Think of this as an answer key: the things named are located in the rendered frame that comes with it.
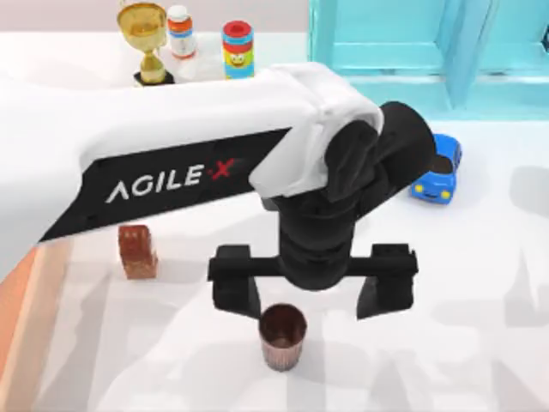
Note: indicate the blue toy car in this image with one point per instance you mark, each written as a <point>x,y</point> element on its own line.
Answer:
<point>437,182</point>

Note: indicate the white bottle with orange label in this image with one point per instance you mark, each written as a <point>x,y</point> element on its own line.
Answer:
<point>182,32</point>

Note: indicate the brown bread block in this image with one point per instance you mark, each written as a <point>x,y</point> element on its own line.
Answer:
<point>138,253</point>

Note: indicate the shallow salmon-coloured box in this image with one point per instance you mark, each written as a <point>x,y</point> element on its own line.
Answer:
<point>21,309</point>

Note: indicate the light blue rack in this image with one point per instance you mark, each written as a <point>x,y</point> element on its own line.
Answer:
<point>412,47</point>

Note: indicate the gold trophy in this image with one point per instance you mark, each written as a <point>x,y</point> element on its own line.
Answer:
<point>143,30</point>

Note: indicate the brown cup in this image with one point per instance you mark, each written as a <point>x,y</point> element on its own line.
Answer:
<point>283,339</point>

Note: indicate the stack of coloured rings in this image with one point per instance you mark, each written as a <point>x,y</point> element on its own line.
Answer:
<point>238,51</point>

